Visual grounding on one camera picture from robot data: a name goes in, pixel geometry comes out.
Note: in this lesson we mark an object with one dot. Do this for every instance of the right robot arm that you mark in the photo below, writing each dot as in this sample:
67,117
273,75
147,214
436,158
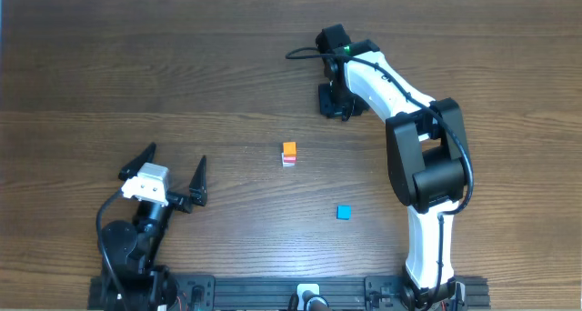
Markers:
427,165

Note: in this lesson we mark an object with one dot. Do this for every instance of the mounting rail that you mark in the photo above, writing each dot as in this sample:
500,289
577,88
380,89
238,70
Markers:
254,293

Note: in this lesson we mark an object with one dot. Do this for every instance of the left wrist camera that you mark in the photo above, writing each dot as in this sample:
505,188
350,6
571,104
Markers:
146,183

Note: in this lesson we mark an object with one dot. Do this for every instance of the red cube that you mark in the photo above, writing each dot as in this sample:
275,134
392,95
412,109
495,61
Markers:
290,159

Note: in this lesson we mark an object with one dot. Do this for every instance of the blue cube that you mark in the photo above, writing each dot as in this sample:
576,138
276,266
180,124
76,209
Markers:
344,212

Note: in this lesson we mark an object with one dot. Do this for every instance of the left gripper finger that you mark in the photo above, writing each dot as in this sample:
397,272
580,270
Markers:
138,161
199,186

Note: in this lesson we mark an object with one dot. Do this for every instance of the orange cube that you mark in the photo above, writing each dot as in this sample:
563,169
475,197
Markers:
289,148

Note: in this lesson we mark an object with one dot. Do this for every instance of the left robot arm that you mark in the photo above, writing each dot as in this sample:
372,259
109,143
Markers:
120,247

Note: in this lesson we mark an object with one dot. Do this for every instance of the white cube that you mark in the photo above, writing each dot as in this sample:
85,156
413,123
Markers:
287,164

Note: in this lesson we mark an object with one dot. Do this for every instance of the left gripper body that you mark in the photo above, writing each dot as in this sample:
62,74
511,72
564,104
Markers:
181,202

